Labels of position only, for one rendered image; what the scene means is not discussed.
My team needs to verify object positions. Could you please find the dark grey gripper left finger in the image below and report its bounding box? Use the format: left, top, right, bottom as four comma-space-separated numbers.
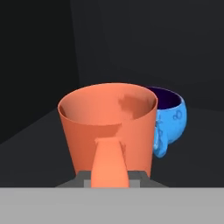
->
55, 171, 93, 189

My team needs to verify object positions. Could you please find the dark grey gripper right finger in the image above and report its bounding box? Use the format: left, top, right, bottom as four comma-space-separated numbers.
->
127, 171, 169, 189

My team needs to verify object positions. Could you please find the orange cup with handle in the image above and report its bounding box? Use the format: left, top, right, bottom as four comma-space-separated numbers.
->
57, 82, 158, 189

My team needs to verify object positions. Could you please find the blue patterned bowl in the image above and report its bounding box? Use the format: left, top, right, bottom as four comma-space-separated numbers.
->
144, 86, 188, 158

